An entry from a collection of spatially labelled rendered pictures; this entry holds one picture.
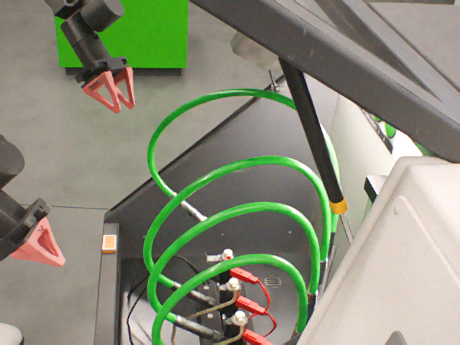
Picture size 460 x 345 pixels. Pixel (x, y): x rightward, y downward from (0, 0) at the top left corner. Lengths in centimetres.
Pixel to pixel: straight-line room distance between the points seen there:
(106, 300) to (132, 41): 331
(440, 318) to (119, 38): 401
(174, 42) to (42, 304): 244
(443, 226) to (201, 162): 89
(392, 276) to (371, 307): 5
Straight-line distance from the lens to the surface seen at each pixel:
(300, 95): 57
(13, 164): 86
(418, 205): 58
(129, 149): 357
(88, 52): 116
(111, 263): 133
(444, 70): 100
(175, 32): 438
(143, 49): 442
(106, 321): 121
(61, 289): 266
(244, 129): 132
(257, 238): 152
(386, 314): 59
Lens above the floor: 184
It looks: 33 degrees down
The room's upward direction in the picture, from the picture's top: 5 degrees clockwise
